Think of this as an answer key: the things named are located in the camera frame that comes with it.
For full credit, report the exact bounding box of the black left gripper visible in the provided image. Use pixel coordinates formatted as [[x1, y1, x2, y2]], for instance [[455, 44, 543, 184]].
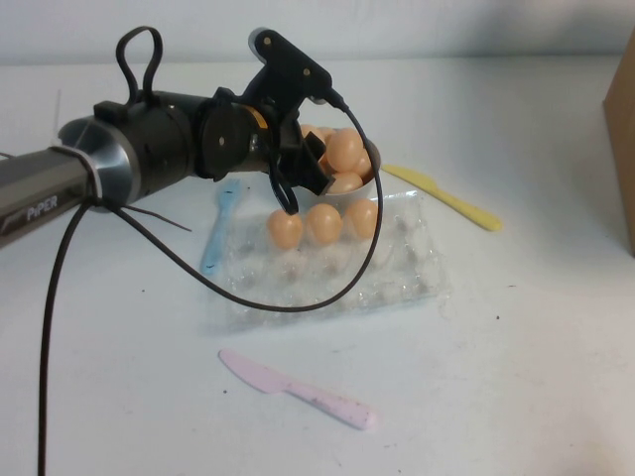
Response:
[[247, 98, 334, 195]]

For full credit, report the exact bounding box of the clear plastic egg tray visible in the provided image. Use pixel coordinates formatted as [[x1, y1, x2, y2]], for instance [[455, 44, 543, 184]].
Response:
[[210, 190, 450, 333]]

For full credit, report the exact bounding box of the brown cardboard box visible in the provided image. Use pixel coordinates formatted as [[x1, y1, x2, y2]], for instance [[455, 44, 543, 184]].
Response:
[[602, 34, 635, 259]]

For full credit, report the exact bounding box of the grey round bowl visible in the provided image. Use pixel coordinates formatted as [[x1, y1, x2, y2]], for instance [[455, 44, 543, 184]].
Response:
[[297, 138, 383, 210]]

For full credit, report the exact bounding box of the short black hanging loop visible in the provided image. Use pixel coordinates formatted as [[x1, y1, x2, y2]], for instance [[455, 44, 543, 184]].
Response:
[[269, 158, 300, 217]]

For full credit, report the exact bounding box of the yellow plastic knife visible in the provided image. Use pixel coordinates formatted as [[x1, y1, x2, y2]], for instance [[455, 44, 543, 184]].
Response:
[[381, 164, 503, 233]]

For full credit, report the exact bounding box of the light blue plastic fork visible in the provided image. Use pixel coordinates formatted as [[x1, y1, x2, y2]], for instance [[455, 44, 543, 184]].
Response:
[[200, 178, 242, 274]]

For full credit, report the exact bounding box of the thin black zip tie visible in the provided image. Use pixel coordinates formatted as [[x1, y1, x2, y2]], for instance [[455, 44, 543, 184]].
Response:
[[118, 203, 193, 233]]

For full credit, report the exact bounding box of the pink plastic knife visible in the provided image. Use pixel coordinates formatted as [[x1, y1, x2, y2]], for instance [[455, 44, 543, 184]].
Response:
[[218, 348, 379, 431]]

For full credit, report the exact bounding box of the long black camera cable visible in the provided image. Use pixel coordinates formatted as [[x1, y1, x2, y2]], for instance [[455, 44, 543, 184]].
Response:
[[33, 93, 386, 476]]

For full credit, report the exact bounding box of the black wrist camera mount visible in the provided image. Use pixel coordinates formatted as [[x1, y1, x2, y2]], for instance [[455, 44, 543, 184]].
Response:
[[247, 28, 334, 118]]

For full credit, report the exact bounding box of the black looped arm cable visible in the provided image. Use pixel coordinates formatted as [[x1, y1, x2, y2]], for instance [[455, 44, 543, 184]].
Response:
[[116, 27, 164, 105]]

